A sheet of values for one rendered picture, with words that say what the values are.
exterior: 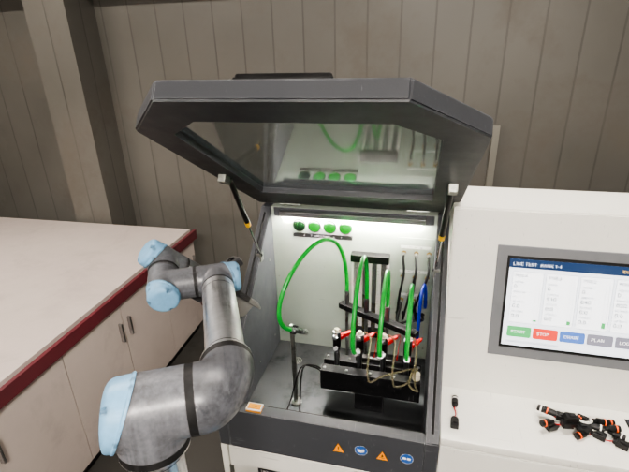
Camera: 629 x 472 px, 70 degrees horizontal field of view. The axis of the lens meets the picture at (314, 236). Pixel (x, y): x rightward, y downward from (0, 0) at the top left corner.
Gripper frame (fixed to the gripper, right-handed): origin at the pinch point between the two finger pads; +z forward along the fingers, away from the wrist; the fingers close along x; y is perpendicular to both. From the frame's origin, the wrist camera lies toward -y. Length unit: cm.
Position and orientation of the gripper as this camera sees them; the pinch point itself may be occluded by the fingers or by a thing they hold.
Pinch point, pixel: (252, 302)
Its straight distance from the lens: 134.8
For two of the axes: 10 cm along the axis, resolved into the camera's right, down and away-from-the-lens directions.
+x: 6.2, 0.8, -7.8
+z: 6.5, 5.1, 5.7
